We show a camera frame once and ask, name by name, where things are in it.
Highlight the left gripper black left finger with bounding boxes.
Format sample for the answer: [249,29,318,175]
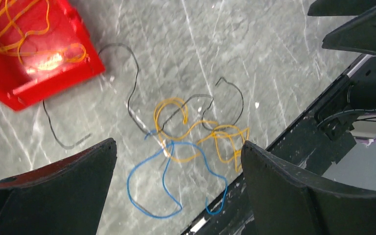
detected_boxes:
[0,138,117,235]

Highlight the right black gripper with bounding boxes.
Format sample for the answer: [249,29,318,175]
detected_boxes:
[307,0,376,55]

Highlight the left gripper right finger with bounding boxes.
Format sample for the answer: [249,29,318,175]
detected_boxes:
[241,141,376,235]

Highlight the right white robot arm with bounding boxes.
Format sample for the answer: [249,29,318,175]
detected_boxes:
[308,0,376,140]

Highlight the red small plastic bin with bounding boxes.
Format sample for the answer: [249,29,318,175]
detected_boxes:
[0,0,105,111]

